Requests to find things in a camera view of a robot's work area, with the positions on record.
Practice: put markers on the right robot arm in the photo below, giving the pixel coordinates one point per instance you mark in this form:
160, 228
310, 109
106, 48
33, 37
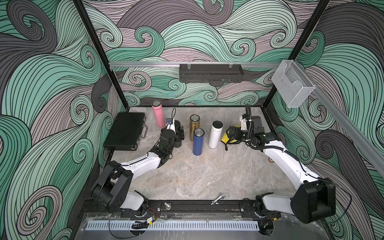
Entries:
315, 197

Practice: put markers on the black wall shelf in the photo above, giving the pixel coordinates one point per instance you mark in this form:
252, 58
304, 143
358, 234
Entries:
214, 74

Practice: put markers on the gold thermos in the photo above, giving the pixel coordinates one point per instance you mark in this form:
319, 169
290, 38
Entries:
194, 124

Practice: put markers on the silver bolt on rail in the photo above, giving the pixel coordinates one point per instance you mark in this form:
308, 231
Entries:
217, 199

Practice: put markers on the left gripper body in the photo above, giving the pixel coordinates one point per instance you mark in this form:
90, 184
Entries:
173, 140

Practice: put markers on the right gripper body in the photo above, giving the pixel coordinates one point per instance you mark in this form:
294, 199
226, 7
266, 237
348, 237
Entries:
242, 135

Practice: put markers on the clear acrylic wall holder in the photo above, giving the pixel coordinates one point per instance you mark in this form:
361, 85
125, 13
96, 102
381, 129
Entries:
293, 83

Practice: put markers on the pink thermos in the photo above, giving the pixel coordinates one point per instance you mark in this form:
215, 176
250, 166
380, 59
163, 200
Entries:
159, 114

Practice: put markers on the white slotted cable duct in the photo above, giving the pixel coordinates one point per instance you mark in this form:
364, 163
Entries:
177, 225

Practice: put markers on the black hard case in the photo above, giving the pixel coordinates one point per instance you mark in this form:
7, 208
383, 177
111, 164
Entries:
126, 132

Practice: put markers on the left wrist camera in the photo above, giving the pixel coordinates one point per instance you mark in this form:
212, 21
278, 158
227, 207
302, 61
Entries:
170, 124

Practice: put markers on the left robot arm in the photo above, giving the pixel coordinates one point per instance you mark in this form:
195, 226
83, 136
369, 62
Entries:
111, 189

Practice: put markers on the blue thermos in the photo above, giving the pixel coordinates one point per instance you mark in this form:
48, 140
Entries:
198, 141

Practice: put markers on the white thermos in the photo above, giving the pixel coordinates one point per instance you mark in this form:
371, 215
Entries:
215, 135

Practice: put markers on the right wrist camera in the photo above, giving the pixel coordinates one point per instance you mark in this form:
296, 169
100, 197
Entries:
243, 120

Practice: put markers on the silver knob on rail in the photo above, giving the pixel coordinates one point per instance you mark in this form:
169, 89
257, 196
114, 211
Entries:
168, 206

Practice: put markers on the black thermos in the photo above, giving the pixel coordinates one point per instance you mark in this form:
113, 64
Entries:
179, 137

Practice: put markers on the yellow grey cleaning cloth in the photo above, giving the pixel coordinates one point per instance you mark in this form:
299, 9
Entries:
231, 136

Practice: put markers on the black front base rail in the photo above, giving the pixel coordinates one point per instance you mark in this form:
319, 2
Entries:
246, 208

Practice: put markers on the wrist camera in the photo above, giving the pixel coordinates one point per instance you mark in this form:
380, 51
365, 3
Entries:
243, 120
170, 124

